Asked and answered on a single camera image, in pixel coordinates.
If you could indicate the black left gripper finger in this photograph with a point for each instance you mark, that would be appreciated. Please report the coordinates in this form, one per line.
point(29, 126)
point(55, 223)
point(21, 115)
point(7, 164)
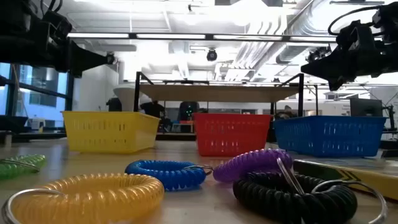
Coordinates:
point(82, 65)
point(82, 53)

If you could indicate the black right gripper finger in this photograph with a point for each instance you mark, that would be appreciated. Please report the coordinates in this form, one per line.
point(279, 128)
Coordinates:
point(332, 77)
point(328, 63)

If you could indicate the yellow crayon box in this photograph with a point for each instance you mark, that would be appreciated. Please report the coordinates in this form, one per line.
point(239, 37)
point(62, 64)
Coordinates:
point(370, 183)

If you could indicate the purple spiral wrist coil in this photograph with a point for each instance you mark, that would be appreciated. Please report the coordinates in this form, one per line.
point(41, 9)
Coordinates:
point(245, 165)

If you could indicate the black spiral wrist coil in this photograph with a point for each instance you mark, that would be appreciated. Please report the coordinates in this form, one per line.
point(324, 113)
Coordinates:
point(273, 196)

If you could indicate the blue spiral wrist coil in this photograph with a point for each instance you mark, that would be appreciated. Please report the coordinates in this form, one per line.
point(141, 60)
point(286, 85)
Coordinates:
point(168, 175)

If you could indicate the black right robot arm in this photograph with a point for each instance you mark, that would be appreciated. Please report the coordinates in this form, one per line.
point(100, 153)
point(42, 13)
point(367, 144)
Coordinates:
point(387, 17)

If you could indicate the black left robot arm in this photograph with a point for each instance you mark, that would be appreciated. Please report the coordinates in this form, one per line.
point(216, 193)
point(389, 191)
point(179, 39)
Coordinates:
point(12, 18)

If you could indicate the dark computer monitor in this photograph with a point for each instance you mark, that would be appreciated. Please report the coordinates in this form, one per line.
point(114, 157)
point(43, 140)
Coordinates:
point(365, 107)

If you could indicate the blue plastic basket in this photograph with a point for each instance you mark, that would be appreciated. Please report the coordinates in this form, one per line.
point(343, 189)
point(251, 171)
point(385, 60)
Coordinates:
point(329, 137)

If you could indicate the person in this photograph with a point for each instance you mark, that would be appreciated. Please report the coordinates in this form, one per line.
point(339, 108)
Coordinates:
point(284, 113)

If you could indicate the yellow plastic basket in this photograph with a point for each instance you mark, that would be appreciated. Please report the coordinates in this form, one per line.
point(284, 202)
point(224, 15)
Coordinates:
point(105, 133)

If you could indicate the overhead light bar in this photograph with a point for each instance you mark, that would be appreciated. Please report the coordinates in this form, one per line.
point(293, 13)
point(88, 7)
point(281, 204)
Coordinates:
point(171, 36)

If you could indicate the black machine with green lights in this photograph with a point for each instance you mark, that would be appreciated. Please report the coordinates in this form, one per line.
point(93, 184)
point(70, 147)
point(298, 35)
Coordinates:
point(188, 110)

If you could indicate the green spiral wrist coil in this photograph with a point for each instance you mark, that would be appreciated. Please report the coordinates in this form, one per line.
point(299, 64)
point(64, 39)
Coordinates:
point(18, 166)

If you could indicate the red plastic basket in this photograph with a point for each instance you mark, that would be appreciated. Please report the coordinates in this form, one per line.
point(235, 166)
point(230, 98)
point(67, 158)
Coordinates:
point(231, 133)

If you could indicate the yellow-orange spiral wrist coil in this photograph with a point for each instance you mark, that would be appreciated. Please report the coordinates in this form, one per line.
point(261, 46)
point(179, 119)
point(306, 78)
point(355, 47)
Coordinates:
point(93, 199)

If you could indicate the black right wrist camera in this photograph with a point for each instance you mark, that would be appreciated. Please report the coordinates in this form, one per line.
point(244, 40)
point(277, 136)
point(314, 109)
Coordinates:
point(354, 35)

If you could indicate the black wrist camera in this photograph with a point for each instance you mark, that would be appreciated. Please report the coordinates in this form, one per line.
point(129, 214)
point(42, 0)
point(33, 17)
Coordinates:
point(354, 35)
point(57, 26)

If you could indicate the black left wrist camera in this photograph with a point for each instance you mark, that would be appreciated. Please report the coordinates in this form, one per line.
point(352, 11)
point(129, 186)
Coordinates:
point(57, 26)

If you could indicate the wooden riser shelf black frame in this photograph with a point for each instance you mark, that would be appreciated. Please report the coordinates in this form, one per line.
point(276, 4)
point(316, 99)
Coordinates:
point(217, 93)

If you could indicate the black overhead camera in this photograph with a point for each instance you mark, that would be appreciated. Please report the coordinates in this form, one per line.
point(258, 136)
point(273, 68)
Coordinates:
point(211, 55)

